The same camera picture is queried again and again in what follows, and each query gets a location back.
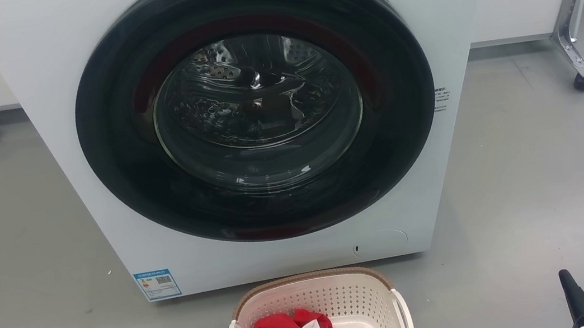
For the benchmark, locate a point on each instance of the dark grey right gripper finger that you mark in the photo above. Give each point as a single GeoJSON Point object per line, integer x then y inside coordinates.
{"type": "Point", "coordinates": [578, 298]}

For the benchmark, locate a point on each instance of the white perforated laundry basket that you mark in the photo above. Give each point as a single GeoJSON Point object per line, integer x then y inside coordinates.
{"type": "Point", "coordinates": [354, 297]}

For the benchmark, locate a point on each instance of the blue energy label sticker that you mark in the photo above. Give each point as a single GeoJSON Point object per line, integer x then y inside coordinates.
{"type": "Point", "coordinates": [157, 284]}

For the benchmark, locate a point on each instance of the round black washing machine door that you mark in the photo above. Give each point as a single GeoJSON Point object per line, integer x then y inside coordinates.
{"type": "Point", "coordinates": [116, 153]}

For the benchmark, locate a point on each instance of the white front-load washing machine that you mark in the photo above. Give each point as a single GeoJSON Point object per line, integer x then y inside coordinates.
{"type": "Point", "coordinates": [53, 105]}

